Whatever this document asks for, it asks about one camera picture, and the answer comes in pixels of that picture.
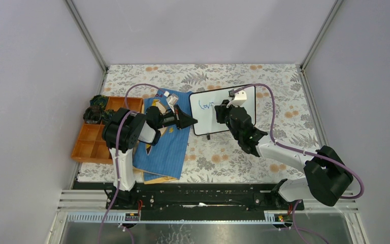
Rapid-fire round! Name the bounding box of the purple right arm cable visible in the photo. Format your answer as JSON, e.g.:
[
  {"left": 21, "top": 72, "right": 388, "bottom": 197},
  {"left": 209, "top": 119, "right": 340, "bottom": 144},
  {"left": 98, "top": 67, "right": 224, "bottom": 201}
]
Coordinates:
[{"left": 234, "top": 83, "right": 365, "bottom": 244}]

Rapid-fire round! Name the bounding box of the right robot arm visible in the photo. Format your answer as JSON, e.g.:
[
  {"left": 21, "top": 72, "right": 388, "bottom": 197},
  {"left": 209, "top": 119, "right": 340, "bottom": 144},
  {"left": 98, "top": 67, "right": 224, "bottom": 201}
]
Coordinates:
[{"left": 215, "top": 104, "right": 354, "bottom": 209}]

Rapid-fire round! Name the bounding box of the floral tablecloth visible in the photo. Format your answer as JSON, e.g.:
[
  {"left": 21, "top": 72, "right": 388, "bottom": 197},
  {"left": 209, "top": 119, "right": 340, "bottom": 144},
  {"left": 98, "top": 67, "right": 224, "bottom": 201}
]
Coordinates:
[{"left": 76, "top": 64, "right": 325, "bottom": 185}]

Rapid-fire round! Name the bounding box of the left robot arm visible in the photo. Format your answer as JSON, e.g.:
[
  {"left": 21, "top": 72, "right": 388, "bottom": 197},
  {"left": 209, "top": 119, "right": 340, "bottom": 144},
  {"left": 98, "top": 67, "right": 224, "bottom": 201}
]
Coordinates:
[{"left": 102, "top": 105, "right": 198, "bottom": 209}]

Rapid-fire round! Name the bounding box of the dark rolled fabric top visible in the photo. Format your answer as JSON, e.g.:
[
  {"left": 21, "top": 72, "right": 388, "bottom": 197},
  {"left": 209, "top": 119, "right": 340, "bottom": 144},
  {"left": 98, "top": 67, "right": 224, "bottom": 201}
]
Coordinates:
[{"left": 89, "top": 95, "right": 109, "bottom": 109}]

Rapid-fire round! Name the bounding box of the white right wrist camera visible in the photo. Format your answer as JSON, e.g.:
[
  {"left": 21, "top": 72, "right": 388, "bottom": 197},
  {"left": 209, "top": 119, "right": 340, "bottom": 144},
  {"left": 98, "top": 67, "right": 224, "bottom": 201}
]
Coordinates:
[{"left": 226, "top": 89, "right": 247, "bottom": 108}]

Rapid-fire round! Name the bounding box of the wooden compartment tray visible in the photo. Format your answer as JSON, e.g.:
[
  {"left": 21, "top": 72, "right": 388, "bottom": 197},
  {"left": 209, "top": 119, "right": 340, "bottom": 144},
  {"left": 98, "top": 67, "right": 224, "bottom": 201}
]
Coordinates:
[{"left": 71, "top": 97, "right": 126, "bottom": 164}]

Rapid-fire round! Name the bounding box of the dark rolled fabric middle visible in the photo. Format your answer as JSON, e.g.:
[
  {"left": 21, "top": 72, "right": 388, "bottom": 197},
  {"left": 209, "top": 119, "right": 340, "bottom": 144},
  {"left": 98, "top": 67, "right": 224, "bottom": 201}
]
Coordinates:
[{"left": 101, "top": 109, "right": 115, "bottom": 125}]

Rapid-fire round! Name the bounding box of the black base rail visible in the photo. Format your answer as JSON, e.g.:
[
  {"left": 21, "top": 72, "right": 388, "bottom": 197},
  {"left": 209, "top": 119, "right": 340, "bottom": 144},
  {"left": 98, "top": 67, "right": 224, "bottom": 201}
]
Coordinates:
[{"left": 106, "top": 183, "right": 296, "bottom": 221}]

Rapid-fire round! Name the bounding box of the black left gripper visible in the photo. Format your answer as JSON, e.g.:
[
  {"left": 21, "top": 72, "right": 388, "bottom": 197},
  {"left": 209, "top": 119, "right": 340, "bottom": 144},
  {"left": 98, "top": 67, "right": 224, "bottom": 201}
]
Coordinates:
[{"left": 154, "top": 104, "right": 196, "bottom": 130}]

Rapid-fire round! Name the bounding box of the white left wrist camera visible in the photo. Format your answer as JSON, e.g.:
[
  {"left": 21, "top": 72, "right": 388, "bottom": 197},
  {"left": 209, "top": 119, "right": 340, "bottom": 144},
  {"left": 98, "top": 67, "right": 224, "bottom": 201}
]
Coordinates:
[{"left": 164, "top": 91, "right": 179, "bottom": 113}]

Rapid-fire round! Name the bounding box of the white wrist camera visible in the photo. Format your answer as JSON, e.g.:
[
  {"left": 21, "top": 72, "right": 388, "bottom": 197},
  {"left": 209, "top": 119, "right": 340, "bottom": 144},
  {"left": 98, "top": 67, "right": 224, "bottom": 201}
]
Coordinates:
[
  {"left": 226, "top": 89, "right": 247, "bottom": 108},
  {"left": 164, "top": 91, "right": 179, "bottom": 113}
]

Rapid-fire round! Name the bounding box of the black framed whiteboard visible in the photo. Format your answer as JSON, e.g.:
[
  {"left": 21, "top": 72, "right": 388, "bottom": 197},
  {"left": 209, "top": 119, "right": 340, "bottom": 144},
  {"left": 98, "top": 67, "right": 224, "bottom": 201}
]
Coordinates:
[{"left": 189, "top": 85, "right": 256, "bottom": 136}]

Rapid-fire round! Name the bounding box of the dark rolled fabric left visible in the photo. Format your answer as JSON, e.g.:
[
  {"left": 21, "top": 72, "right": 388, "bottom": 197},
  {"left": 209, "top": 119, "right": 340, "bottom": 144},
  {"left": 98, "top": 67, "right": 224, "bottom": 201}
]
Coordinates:
[{"left": 83, "top": 105, "right": 103, "bottom": 125}]

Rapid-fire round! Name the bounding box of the dark rolled fabric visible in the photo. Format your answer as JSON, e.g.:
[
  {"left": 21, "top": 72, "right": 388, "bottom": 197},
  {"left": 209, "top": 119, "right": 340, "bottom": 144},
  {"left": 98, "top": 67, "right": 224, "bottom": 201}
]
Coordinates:
[
  {"left": 89, "top": 95, "right": 109, "bottom": 109},
  {"left": 101, "top": 109, "right": 115, "bottom": 125},
  {"left": 83, "top": 105, "right": 103, "bottom": 125}
]

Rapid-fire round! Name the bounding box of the blue pikachu cloth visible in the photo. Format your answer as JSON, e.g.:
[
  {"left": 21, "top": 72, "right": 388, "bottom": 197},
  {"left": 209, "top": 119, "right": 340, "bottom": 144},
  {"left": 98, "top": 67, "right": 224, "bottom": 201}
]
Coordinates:
[{"left": 133, "top": 89, "right": 190, "bottom": 184}]

